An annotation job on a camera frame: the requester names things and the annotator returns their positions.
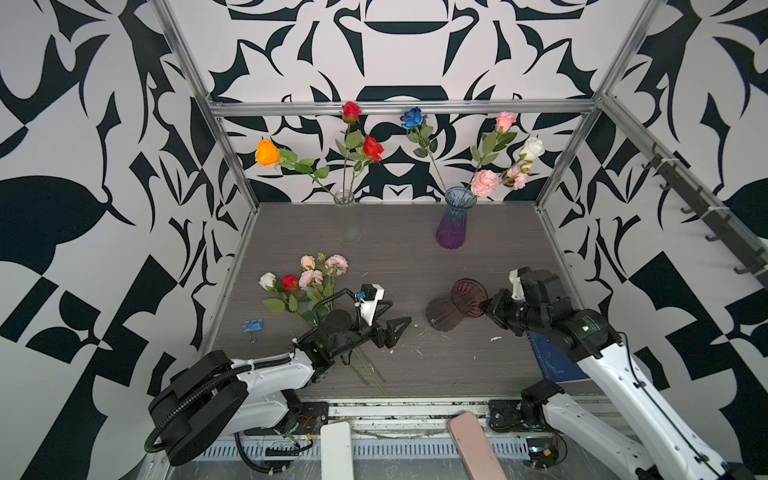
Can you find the clear glass vase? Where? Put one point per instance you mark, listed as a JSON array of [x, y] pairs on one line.
[[348, 225]]

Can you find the blue artificial rose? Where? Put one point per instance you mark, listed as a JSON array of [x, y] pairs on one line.
[[422, 135]]

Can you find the dark maroon glass vase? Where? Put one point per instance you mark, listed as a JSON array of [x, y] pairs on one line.
[[464, 301]]

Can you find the small red artificial rose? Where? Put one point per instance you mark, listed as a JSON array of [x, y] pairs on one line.
[[351, 148]]

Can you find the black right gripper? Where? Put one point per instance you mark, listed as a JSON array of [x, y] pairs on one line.
[[496, 309]]

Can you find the pink artificial rose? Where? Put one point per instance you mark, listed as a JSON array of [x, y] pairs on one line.
[[494, 142]]

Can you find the grey hook rack rail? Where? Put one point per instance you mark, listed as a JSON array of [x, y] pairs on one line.
[[700, 203]]

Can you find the small white artificial rose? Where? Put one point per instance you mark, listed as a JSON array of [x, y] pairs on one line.
[[268, 283]]

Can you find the blue binder clip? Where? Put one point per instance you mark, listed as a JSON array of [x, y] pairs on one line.
[[252, 328]]

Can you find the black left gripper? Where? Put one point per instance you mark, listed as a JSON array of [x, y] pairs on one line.
[[386, 336]]

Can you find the purple blue glass vase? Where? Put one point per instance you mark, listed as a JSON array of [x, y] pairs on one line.
[[451, 230]]

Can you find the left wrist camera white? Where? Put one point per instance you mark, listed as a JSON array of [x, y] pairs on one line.
[[368, 298]]

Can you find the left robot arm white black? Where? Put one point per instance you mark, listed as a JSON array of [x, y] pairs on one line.
[[219, 395]]

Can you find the pink peony flower spray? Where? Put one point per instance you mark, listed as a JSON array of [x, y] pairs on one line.
[[485, 182]]

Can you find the blue book yellow label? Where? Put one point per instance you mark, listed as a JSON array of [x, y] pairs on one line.
[[553, 362]]

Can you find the orange artificial rose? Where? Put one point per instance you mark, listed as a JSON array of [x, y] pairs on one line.
[[268, 155]]

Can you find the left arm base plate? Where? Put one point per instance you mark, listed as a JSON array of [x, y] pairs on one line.
[[308, 420]]

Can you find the small circuit board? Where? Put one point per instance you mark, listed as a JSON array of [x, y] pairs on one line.
[[546, 452]]

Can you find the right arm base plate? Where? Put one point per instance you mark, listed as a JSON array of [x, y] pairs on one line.
[[512, 415]]

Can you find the large red artificial rose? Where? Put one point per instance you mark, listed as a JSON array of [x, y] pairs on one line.
[[369, 153]]

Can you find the white phone-like device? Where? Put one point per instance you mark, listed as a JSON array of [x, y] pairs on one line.
[[336, 452]]

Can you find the pink phone-like device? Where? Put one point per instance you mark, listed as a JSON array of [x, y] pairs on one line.
[[478, 458]]

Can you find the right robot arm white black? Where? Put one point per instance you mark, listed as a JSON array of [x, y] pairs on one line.
[[663, 446]]

